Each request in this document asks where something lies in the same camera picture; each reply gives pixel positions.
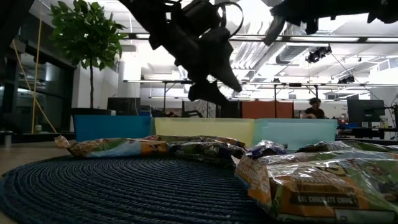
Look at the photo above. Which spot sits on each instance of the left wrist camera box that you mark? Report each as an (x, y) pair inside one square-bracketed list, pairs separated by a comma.
[(202, 17)]

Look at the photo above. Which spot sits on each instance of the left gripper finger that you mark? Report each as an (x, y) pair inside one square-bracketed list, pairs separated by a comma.
[(222, 65), (205, 93)]

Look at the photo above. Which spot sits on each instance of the yellow plastic bin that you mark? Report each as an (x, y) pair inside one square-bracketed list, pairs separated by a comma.
[(202, 126)]

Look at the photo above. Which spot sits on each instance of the orange partition panel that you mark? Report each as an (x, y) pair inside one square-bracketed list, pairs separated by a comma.
[(267, 109)]

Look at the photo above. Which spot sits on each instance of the black computer monitor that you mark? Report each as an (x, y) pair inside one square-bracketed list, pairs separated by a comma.
[(366, 110), (123, 106)]

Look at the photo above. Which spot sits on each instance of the small white cup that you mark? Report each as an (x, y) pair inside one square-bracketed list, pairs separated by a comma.
[(38, 127)]

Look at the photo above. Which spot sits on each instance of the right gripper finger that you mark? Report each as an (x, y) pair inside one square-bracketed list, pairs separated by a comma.
[(275, 28)]

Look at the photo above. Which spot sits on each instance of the black metal rig frame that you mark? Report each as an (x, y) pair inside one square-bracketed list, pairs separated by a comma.
[(295, 84), (174, 82)]

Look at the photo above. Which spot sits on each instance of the black ceiling spotlight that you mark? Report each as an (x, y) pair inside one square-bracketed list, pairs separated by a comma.
[(317, 54)]

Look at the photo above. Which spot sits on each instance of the teal plastic bin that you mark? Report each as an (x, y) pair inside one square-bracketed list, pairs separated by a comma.
[(311, 130)]

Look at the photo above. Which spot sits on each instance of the round dark blue woven mat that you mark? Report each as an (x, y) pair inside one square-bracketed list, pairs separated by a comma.
[(124, 193)]

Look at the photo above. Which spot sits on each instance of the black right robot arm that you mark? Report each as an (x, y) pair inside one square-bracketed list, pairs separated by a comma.
[(357, 9)]

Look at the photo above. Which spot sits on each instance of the blue plastic bin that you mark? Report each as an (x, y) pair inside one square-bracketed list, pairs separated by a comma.
[(112, 128)]

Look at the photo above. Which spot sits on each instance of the green leafy plant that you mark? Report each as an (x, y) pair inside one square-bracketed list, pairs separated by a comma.
[(85, 34)]

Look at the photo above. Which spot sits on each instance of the person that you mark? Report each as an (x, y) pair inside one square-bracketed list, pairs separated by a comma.
[(314, 110)]

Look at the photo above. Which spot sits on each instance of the long ceiling light bar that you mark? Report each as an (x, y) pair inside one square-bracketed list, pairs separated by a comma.
[(311, 39)]

